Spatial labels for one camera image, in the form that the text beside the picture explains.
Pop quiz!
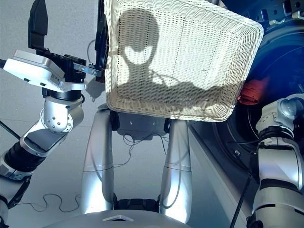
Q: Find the red cloth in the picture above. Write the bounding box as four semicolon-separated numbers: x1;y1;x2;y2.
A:
237;77;269;105

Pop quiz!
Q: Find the dark grey floor box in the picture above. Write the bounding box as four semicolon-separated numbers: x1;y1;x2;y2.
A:
115;113;167;141

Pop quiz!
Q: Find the silver robot torso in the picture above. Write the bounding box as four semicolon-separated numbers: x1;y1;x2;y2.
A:
42;193;190;228

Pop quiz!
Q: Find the silver robot leg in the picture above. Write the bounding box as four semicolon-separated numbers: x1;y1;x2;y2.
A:
159;119;192;224
80;111;115;214

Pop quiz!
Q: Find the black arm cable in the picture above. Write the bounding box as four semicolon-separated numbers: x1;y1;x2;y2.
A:
0;59;21;141
228;140;262;228

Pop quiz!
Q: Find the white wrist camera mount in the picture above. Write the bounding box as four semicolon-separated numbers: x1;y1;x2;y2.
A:
2;49;87;93

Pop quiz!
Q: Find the grey washing machine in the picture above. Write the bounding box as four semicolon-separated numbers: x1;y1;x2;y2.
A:
187;0;304;228

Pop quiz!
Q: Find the pale woven basket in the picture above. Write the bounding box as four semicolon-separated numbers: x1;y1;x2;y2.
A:
104;0;264;123

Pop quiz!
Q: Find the black robot foot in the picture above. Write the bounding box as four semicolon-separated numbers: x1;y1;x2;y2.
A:
163;118;172;134
109;111;120;132

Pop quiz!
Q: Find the thin grey floor wire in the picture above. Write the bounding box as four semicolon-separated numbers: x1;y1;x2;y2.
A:
122;134;168;168
18;193;82;213

